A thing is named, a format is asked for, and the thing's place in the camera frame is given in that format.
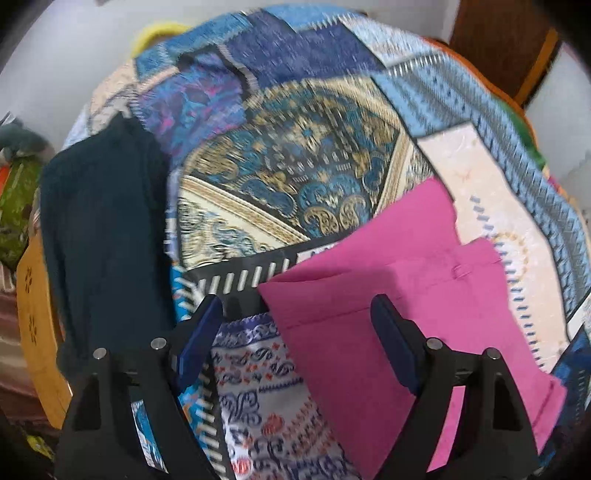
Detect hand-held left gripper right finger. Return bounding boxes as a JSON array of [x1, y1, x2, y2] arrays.
[[368, 294, 541, 480]]

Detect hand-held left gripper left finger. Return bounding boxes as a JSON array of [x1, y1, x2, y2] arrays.
[[54, 295, 232, 480]]

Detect pink pants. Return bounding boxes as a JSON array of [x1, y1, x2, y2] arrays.
[[257, 177, 568, 480]]

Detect dark folded pants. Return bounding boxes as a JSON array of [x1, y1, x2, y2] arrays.
[[39, 113, 180, 385]]

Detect wooden board with flower cutouts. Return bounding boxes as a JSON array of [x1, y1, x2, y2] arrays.
[[16, 239, 73, 431]]

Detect patchwork printed blanket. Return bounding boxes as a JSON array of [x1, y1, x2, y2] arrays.
[[59, 4, 591, 480]]

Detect green fabric basket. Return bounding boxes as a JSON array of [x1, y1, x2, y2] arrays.
[[0, 158, 43, 269]]

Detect grey cloth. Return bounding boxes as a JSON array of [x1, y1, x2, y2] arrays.
[[0, 117, 57, 163]]

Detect yellow foam tube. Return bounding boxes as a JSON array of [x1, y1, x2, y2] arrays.
[[130, 21, 193, 57]]

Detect brown wooden door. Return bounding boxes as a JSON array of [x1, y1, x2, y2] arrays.
[[449, 0, 563, 108]]

